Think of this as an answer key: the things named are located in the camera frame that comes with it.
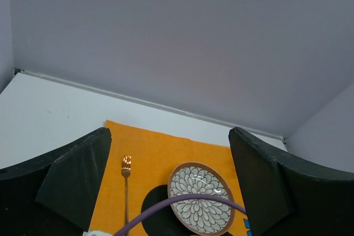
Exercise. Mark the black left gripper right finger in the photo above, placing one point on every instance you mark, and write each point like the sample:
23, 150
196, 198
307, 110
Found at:
284, 194

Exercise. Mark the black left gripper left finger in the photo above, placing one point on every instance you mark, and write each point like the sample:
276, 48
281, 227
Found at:
55, 193

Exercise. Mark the orange Mickey Mouse placemat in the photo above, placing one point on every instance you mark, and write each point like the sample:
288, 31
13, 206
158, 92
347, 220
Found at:
154, 157

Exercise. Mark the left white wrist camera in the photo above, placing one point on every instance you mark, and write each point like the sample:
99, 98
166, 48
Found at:
96, 233

